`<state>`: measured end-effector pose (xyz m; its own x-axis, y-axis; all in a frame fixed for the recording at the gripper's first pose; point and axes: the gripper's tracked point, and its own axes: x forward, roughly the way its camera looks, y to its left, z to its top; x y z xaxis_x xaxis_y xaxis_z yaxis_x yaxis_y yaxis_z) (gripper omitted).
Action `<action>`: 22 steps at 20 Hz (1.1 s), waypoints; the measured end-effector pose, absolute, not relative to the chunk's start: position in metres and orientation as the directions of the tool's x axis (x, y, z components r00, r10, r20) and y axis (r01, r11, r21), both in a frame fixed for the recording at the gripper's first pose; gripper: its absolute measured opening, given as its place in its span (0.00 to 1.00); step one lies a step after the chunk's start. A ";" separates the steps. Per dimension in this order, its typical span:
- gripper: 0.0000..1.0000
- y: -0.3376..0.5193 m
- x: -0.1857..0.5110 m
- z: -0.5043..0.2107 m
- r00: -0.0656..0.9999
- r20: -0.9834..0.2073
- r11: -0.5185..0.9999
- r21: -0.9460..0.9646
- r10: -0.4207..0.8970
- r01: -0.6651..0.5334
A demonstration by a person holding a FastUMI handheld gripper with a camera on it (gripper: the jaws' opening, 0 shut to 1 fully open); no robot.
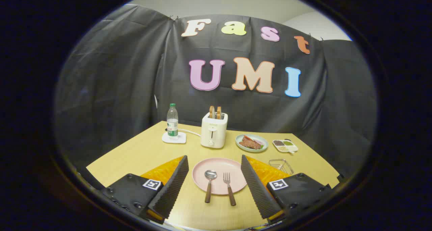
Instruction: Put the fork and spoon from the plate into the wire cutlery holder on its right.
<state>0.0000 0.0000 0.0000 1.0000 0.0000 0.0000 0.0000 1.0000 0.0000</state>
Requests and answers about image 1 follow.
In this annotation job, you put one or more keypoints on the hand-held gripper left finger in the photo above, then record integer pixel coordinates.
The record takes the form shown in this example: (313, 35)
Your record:
(168, 190)

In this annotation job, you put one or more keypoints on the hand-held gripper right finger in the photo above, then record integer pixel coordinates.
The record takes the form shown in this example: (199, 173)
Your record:
(258, 190)

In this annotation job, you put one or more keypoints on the pink round plate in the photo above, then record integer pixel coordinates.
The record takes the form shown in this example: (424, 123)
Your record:
(219, 166)

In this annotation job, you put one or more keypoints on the brown steak slice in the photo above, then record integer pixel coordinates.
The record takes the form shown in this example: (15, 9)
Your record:
(249, 144)

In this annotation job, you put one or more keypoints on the light green plate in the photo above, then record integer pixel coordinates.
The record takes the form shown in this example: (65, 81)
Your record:
(264, 143)

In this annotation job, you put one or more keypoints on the white divided seasoning dish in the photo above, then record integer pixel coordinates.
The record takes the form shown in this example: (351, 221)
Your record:
(285, 146)

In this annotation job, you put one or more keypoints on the white square coaster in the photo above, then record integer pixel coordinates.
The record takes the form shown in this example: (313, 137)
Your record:
(181, 139)

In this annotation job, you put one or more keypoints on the clear plastic water bottle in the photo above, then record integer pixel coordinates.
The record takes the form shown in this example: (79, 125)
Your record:
(172, 121)

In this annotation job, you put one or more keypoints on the white toaster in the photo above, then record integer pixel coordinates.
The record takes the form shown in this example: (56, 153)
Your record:
(216, 129)

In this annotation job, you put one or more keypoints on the toasted bread slice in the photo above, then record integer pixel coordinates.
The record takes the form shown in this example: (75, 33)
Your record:
(211, 111)
(219, 112)

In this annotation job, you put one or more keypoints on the black backdrop cloth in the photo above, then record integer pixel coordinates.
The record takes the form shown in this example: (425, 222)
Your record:
(118, 72)

